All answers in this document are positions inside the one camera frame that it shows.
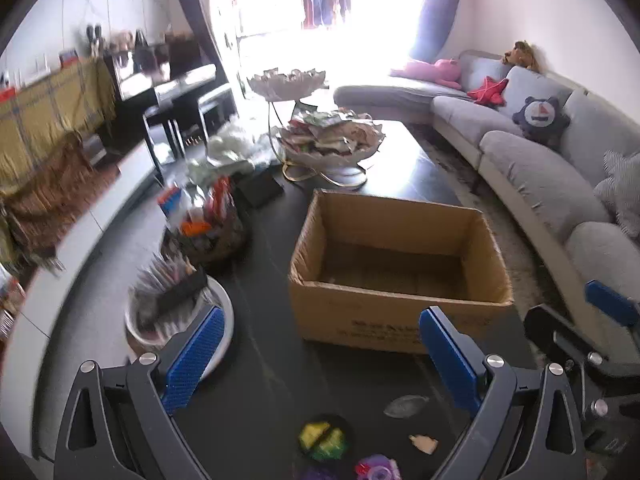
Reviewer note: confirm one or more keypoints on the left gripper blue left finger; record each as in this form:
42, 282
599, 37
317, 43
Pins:
191, 354

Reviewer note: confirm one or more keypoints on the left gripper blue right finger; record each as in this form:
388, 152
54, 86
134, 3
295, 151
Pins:
457, 358

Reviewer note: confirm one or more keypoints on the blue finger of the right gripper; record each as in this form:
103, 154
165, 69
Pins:
621, 309
561, 342

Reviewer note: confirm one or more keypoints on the clear leaf-shaped dish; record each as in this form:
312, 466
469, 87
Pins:
406, 406

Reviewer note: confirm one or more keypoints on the beige small figurine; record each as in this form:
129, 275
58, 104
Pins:
424, 444

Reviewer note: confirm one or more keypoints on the purple spider-man toy camera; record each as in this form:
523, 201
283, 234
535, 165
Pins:
377, 467

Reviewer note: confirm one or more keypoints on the green ball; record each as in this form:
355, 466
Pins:
325, 438

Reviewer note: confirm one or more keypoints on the purple grape toy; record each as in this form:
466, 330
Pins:
318, 473

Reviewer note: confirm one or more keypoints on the white oval plate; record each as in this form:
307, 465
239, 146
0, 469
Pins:
177, 320

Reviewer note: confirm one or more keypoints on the black remote in bowl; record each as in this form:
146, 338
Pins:
188, 288

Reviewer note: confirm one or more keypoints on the striped star cushion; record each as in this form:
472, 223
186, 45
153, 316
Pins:
619, 191

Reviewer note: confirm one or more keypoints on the cardboard box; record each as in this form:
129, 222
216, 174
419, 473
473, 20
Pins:
365, 267

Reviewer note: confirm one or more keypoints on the grey curved sofa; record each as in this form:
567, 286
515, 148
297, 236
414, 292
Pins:
549, 193

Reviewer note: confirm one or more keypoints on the basket with snack packets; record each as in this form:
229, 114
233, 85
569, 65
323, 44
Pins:
203, 225

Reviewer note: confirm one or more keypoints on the dark round sailboat cushion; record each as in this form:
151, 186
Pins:
542, 121

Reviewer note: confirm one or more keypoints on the brown patterned cloth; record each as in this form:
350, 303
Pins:
37, 217

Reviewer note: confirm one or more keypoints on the red star plush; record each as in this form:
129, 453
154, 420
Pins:
489, 93

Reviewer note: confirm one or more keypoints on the white tiered fruit stand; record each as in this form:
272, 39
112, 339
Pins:
325, 144

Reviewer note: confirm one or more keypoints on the brown plush animal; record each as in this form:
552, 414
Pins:
521, 55

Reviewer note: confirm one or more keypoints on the black piano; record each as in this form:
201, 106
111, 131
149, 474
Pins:
158, 86

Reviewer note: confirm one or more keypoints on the pink plush toy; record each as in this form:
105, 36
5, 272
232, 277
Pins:
445, 72

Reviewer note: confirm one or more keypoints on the yellow plaid blanket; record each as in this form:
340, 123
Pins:
78, 99

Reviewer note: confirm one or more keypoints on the floral bowl with leather strap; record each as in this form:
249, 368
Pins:
157, 277

